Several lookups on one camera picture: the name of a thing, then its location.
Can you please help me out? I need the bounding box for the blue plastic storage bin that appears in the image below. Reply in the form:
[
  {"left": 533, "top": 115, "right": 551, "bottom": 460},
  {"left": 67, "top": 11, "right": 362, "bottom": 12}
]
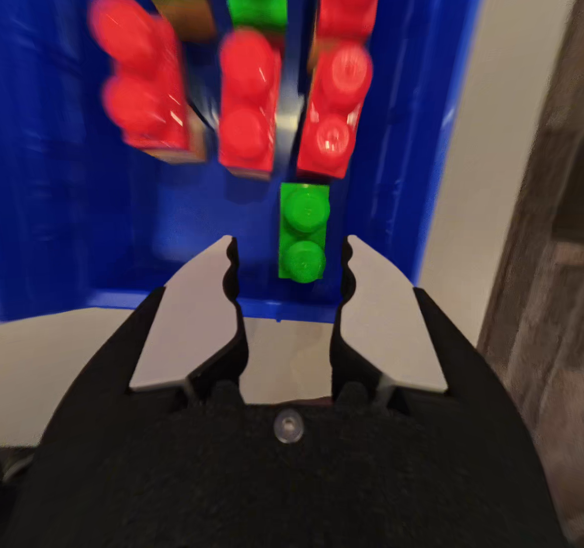
[{"left": 0, "top": 0, "right": 491, "bottom": 325}]

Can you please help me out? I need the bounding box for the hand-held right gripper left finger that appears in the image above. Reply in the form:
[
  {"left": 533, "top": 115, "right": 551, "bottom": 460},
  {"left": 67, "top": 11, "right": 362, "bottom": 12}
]
[{"left": 129, "top": 235, "right": 250, "bottom": 405}]

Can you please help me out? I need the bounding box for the grey desk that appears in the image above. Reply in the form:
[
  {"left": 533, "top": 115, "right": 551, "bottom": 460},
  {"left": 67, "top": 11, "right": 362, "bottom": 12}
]
[{"left": 0, "top": 0, "right": 575, "bottom": 448}]

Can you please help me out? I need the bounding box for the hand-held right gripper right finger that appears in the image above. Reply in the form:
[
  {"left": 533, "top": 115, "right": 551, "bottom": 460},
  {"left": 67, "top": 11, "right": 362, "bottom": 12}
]
[{"left": 328, "top": 234, "right": 450, "bottom": 408}]

